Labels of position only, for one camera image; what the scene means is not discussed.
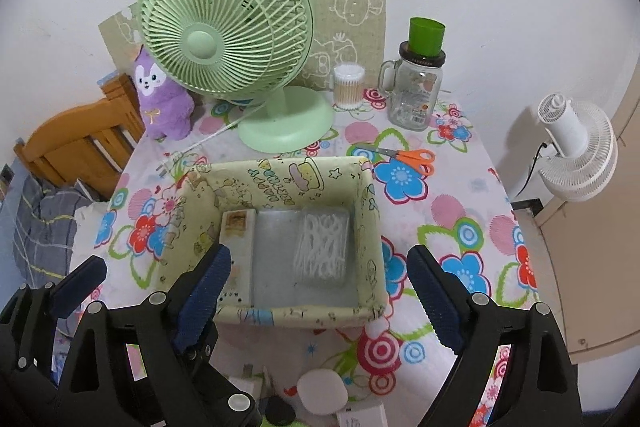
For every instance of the grey plaid blanket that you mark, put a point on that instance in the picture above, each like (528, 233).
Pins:
(40, 227)

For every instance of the purple plush toy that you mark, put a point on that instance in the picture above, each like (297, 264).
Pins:
(165, 102)

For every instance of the glass jar mug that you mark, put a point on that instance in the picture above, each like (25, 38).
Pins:
(415, 92)

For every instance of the white plug adapter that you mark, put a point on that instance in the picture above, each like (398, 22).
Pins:
(247, 384)

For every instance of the green desk fan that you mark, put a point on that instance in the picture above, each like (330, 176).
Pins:
(200, 44)

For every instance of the green plastic cup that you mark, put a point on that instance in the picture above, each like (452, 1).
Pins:
(425, 36)

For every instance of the floral tablecloth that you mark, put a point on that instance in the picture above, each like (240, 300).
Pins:
(450, 227)

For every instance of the white oval case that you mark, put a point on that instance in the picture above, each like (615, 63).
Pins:
(322, 392)

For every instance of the cotton swab container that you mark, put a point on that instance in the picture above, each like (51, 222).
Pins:
(348, 87)

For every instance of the white wall fan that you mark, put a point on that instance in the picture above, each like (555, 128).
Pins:
(575, 142)

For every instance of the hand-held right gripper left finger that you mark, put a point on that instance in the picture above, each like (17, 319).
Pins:
(200, 302)

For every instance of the clear box of floss picks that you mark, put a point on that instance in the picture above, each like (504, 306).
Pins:
(322, 252)

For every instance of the wooden chair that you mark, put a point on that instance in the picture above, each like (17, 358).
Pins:
(65, 132)

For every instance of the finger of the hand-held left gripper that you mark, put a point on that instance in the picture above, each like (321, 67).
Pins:
(80, 282)

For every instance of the cream rectangular box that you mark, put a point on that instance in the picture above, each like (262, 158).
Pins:
(237, 252)

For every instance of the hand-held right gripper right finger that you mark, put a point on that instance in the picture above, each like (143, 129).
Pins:
(435, 302)

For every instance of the beige door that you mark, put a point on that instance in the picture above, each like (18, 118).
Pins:
(590, 282)

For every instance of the yellow printed fabric storage box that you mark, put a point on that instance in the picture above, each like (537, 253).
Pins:
(290, 177)

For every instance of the small black round object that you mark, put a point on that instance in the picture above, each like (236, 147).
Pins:
(277, 409)

